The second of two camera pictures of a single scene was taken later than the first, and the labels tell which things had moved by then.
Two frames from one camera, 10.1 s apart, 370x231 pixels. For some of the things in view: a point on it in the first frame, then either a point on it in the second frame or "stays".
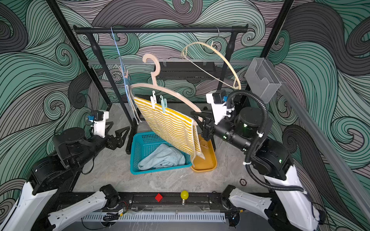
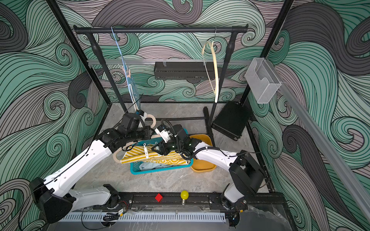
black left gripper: (112, 144) → (148, 135)
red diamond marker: (158, 197) stays
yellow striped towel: (174, 124) → (136, 154)
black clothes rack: (89, 30) stays
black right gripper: (209, 127) → (164, 148)
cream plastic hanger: (221, 54) → (216, 88)
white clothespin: (153, 99) → (146, 150)
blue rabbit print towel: (127, 83) → (134, 93)
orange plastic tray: (207, 149) stays
